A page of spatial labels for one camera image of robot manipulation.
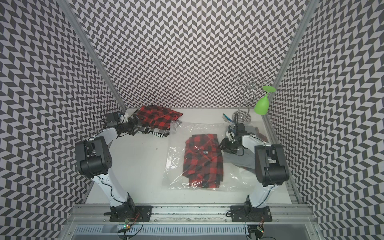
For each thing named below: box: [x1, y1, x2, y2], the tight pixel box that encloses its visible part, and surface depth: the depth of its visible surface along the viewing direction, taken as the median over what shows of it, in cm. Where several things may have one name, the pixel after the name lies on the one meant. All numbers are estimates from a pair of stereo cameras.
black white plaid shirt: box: [134, 126, 170, 138], surface depth 104 cm
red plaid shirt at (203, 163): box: [182, 134, 224, 188], surface depth 90 cm
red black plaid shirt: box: [137, 105, 184, 130], surface depth 107 cm
